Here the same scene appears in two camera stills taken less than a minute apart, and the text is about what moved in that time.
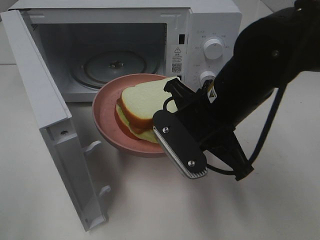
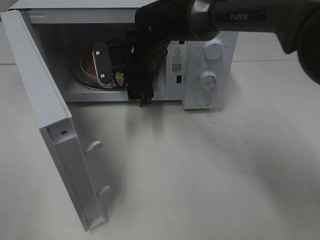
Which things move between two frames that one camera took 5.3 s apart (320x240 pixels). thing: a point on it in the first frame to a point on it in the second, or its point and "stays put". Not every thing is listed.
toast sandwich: (135, 109) to (120, 78)
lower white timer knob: (205, 76) stays put
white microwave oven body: (86, 42) stays put
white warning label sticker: (177, 59) stays put
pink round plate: (103, 112) to (88, 67)
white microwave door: (73, 156) stays put
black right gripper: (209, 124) to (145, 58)
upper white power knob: (213, 49) stays put
